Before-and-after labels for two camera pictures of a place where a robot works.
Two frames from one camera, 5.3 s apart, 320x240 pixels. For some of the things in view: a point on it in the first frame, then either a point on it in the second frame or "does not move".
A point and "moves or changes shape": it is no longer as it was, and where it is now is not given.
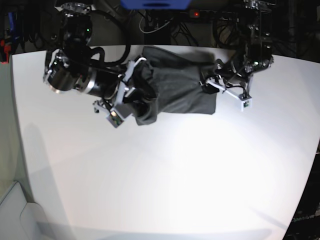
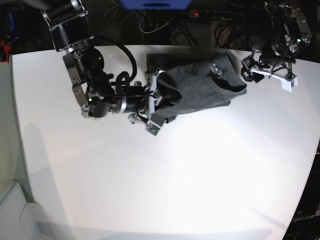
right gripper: x=234 y=71 to x=266 y=61
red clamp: x=7 y=49 does not move
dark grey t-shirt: x=168 y=81 moves or changes shape
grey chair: x=21 y=220 does not move
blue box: x=155 y=4 does not move
